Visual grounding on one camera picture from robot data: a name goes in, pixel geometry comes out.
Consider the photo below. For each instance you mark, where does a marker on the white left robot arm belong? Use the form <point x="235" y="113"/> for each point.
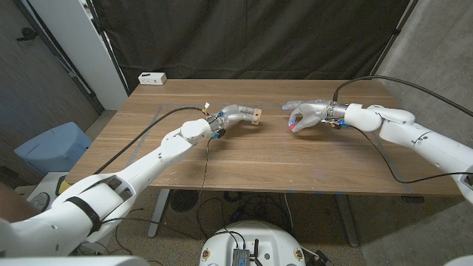
<point x="170" y="147"/>

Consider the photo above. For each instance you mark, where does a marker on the grey sneaker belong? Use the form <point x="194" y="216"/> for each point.
<point x="40" y="201"/>

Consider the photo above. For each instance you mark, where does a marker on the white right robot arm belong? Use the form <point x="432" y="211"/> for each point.
<point x="417" y="136"/>

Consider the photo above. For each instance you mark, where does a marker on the black backdrop curtain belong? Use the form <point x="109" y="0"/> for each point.
<point x="240" y="37"/>

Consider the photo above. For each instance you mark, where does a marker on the person's bare leg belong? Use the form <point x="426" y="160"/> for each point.
<point x="13" y="203"/>

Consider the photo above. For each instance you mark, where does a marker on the round black floor fan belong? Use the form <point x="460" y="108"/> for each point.
<point x="184" y="200"/>

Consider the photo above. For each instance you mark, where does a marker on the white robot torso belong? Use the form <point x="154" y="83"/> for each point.
<point x="273" y="240"/>

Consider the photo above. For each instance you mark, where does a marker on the small wooden block with holes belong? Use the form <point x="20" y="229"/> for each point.
<point x="256" y="116"/>

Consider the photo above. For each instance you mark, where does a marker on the grey device on torso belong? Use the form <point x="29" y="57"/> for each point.
<point x="241" y="258"/>

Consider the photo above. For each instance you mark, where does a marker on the grey table leg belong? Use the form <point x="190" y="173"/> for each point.
<point x="347" y="221"/>

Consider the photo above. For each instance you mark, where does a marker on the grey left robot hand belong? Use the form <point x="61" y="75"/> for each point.
<point x="233" y="114"/>

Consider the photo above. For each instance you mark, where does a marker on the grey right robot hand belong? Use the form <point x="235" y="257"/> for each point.
<point x="312" y="111"/>

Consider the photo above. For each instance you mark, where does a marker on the white table leg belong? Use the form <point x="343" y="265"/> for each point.
<point x="159" y="214"/>

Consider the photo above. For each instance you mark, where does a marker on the red-headed wooden screw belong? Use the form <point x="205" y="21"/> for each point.
<point x="292" y="127"/>

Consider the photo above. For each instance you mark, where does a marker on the white cabinet panel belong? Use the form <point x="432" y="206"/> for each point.
<point x="85" y="48"/>

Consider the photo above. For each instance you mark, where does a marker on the blue plastic bin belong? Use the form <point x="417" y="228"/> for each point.
<point x="51" y="147"/>

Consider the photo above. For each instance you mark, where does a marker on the white power strip box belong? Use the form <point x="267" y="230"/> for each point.
<point x="152" y="78"/>

